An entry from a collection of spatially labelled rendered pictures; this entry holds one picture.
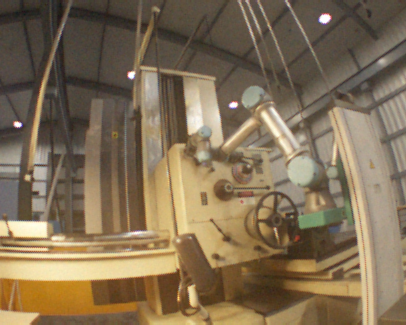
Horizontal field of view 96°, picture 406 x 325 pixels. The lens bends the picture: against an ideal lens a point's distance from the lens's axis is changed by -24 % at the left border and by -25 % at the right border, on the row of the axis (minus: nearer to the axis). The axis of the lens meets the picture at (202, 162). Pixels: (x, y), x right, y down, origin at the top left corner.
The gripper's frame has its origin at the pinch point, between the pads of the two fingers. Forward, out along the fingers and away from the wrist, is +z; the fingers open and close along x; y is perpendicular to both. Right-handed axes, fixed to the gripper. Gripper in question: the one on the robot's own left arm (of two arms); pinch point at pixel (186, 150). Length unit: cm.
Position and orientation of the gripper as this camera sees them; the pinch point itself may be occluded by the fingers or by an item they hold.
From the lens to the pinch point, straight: 155.4
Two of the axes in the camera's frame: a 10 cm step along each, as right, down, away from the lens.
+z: -4.1, 3.1, 8.6
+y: -9.0, -3.0, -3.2
